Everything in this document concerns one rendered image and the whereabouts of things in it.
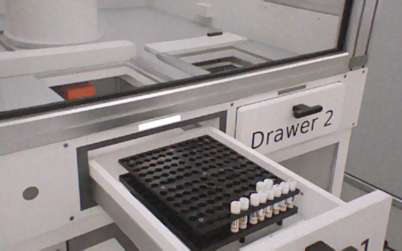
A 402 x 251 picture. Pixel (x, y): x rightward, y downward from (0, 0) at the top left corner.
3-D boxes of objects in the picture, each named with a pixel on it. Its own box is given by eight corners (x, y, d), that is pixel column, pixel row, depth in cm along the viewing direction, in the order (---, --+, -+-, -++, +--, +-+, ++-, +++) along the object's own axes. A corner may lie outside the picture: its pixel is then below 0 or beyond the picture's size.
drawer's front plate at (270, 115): (338, 129, 108) (346, 83, 103) (239, 162, 92) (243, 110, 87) (331, 127, 109) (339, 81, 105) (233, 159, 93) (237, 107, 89)
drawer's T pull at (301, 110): (322, 112, 96) (323, 106, 95) (296, 119, 92) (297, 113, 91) (309, 106, 99) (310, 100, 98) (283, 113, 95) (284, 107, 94)
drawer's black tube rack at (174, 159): (295, 227, 70) (299, 189, 68) (199, 274, 61) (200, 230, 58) (206, 165, 87) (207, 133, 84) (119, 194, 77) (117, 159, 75)
